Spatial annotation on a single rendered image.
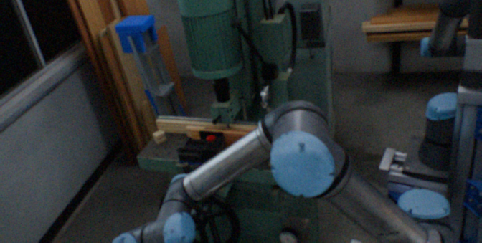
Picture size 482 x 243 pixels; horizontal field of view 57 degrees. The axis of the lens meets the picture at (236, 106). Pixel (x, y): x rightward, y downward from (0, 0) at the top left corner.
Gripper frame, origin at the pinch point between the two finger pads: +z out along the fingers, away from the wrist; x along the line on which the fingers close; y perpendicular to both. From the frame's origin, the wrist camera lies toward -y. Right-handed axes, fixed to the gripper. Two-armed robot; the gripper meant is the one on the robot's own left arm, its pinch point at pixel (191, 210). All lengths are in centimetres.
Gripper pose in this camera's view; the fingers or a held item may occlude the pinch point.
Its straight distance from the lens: 138.0
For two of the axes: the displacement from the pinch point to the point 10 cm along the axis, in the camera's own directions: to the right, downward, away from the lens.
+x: 9.3, 0.5, -3.6
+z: 3.6, 0.0, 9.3
